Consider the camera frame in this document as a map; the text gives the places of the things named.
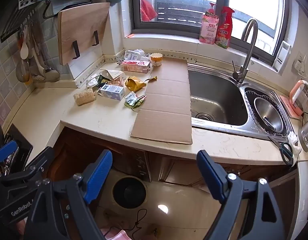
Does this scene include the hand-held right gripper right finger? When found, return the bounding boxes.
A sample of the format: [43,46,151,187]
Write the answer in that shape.
[196,149,292,240]

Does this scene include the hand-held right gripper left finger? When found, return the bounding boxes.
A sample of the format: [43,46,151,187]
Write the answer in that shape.
[24,149,113,240]

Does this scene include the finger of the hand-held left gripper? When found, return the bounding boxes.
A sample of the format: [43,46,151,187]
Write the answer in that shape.
[0,146,55,193]
[0,140,19,180]

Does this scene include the round waste bin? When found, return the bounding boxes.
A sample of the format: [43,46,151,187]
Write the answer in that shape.
[112,177,147,209]

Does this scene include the clear plastic bottle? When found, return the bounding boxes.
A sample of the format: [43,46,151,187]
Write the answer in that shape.
[124,51,140,61]

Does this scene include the black gas stove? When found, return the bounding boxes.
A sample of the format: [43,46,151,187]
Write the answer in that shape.
[4,124,33,167]

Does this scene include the brown wooden cabinet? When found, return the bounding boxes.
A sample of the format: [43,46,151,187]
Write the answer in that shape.
[47,126,298,188]

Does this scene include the person's pink checked clothing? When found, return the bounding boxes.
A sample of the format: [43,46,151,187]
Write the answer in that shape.
[100,227,130,240]

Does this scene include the steel sink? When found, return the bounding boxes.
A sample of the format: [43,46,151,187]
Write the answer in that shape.
[188,62,298,140]

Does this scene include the green wrapper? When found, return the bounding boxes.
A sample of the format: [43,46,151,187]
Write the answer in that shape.
[123,92,147,110]

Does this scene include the metal strainer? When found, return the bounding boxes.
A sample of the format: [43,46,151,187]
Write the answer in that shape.
[16,55,30,83]

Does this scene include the blue white small carton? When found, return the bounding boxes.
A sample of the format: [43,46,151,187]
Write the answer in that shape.
[97,84,125,101]

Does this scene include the steel bowl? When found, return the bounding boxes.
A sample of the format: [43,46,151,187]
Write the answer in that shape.
[253,96,286,133]

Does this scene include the cardboard sheet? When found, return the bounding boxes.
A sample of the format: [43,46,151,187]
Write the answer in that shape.
[130,57,193,145]

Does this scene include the white rag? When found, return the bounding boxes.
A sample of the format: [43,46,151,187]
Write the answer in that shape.
[286,131,302,155]

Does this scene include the silver crumpled wrapper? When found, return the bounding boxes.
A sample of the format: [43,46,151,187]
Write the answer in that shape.
[86,76,99,88]

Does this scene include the dark green packet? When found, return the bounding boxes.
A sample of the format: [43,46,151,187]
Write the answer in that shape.
[97,74,112,87]

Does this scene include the yellow wrapper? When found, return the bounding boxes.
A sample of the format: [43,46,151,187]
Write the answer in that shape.
[125,76,158,92]

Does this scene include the white folded carton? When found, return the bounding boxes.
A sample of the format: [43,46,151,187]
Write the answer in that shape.
[100,68,126,81]

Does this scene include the steel appliance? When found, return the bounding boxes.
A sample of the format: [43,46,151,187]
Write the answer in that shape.
[298,121,308,153]

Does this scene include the white spoon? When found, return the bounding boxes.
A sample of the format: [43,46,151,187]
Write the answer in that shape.
[20,27,29,60]

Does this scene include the pink box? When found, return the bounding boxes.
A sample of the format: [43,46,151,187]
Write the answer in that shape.
[120,60,151,73]

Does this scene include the pink white appliance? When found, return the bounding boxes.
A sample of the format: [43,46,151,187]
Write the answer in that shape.
[280,80,308,118]

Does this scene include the black board holder rack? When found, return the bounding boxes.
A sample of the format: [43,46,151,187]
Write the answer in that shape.
[42,0,104,60]

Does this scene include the steel faucet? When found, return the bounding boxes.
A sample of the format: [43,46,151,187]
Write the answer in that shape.
[231,18,259,83]

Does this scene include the paper cup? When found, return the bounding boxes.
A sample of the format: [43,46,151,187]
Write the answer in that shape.
[150,52,163,67]

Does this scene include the black hook rack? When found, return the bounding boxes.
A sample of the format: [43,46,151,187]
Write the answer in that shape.
[0,0,49,43]

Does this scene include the white plastic rack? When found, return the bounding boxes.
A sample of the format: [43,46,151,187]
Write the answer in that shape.
[273,41,292,74]

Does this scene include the wooden cutting board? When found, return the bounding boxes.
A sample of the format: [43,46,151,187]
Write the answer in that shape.
[57,2,111,66]

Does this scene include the red spray bottle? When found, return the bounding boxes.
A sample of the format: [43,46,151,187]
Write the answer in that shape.
[215,6,235,49]

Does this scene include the pink soap bottle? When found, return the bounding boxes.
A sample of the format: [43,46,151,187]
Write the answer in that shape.
[199,2,219,45]

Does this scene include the red cloth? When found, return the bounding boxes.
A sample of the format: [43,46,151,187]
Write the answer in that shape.
[140,0,157,22]

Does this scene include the black cable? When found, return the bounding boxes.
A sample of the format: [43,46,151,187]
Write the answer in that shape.
[130,209,148,237]

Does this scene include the dark handled scissors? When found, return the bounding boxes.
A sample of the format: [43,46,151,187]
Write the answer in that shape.
[268,135,294,167]

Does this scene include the white wall socket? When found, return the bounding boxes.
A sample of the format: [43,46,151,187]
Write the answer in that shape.
[294,52,308,72]

